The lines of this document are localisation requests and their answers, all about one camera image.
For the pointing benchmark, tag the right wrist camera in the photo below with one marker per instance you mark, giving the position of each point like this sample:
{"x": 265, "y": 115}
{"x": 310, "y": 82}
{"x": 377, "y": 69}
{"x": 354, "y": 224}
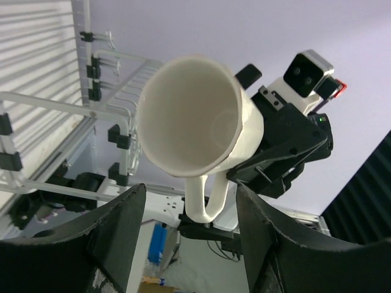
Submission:
{"x": 308, "y": 83}

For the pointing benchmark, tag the white ceramic mug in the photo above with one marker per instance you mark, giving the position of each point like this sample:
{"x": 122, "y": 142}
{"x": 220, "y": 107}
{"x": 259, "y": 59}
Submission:
{"x": 195, "y": 121}

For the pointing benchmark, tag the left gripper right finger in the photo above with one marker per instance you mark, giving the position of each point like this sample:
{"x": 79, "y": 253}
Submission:
{"x": 283, "y": 255}

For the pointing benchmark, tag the metal dish rack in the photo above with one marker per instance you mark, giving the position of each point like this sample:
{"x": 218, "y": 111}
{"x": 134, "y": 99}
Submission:
{"x": 60, "y": 79}

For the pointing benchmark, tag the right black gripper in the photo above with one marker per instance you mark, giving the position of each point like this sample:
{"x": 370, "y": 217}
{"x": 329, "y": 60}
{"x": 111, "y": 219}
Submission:
{"x": 290, "y": 140}

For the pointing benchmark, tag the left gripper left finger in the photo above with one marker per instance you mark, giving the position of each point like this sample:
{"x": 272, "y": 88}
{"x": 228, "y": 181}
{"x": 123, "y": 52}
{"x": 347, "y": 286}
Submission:
{"x": 91, "y": 253}

